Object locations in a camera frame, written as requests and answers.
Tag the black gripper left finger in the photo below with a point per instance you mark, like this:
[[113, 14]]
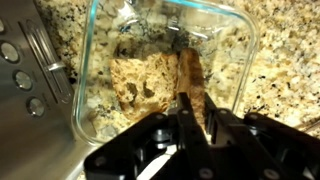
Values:
[[127, 155]]

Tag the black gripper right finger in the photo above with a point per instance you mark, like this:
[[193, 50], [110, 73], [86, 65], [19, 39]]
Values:
[[256, 147]]

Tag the brown crusted bread slice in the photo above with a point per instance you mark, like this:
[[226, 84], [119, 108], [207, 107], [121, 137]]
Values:
[[191, 82]]

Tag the bread slice lying in container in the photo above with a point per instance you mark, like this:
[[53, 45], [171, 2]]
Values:
[[144, 86]]

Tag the stainless steel toaster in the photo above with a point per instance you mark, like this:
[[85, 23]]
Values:
[[36, 138]]

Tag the clear glass food container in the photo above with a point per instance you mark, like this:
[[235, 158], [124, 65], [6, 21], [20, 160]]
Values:
[[226, 39]]

